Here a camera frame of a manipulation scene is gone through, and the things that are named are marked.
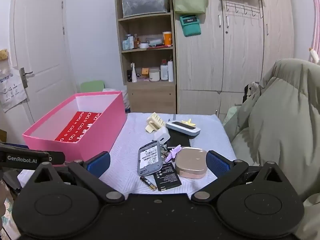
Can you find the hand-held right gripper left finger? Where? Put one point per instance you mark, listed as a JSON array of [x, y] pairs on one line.
[[100, 163]]

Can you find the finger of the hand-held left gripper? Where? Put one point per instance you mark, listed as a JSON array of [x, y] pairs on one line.
[[30, 158]]

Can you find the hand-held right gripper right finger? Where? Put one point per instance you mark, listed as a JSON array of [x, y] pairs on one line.
[[217, 163]]

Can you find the pink cardboard box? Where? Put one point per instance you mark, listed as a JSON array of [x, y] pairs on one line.
[[100, 140]]

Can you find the pink compact case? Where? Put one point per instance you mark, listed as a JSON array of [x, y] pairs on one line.
[[191, 163]]

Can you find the purple hair clip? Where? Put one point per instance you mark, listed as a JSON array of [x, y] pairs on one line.
[[173, 153]]

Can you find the grey white portable device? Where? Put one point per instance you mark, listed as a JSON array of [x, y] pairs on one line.
[[183, 128]]

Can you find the grey pocket router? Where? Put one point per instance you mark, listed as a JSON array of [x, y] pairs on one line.
[[149, 157]]

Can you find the white charger plug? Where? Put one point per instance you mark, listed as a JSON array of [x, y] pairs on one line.
[[162, 134]]

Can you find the cream hair claw clip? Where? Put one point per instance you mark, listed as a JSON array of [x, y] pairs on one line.
[[155, 122]]

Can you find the red patterned liner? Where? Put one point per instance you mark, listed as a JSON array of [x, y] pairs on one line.
[[80, 127]]

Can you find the white quilted mat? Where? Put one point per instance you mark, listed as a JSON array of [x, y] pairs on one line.
[[132, 135]]

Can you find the black flat case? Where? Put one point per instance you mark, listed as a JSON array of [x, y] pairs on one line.
[[178, 140]]

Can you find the yellow hair clip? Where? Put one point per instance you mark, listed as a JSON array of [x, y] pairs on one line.
[[188, 122]]

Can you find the metal keys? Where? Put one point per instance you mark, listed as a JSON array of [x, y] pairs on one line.
[[165, 152]]

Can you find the white printed paper bag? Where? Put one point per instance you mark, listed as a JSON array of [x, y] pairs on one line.
[[12, 92]]

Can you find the green puffer jacket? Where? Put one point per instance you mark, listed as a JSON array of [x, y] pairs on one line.
[[280, 130]]

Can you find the light green board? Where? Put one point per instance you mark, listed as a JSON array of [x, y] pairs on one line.
[[92, 86]]

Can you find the wooden bookshelf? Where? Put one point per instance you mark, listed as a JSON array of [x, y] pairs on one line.
[[147, 92]]

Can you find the black bottle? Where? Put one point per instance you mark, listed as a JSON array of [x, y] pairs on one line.
[[129, 76]]

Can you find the white spray bottle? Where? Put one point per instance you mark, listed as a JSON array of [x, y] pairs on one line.
[[134, 75]]

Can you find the small orange box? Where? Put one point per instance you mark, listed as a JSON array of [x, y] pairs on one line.
[[145, 71]]

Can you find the white jar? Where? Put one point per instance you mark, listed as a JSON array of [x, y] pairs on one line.
[[154, 75]]

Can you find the tall white bottle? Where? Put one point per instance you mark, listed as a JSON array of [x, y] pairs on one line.
[[170, 71]]

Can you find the white bottle red cap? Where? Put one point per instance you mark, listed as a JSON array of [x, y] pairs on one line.
[[164, 72]]

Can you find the light wooden wardrobe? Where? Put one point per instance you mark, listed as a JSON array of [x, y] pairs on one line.
[[237, 55]]

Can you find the white door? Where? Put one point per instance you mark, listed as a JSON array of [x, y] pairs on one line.
[[42, 42]]

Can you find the blue white box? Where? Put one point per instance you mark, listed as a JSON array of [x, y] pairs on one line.
[[127, 43]]

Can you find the brown glass bottle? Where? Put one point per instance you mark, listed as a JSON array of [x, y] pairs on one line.
[[136, 41]]

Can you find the orange cup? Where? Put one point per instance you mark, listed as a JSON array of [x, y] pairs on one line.
[[167, 38]]

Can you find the teal hanging pouch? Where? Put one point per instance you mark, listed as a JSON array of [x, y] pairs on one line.
[[191, 26]]

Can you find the metal hook rack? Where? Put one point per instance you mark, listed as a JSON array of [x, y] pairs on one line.
[[243, 7]]

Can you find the green hanging pouch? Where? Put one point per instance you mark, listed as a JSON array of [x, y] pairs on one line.
[[190, 3]]

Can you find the grey clear storage bin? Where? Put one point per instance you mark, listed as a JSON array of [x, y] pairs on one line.
[[144, 5]]

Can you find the pink curtain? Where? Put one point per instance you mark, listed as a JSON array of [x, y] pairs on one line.
[[315, 22]]

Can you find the yellow wall sticker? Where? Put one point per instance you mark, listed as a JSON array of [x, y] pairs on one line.
[[3, 54]]

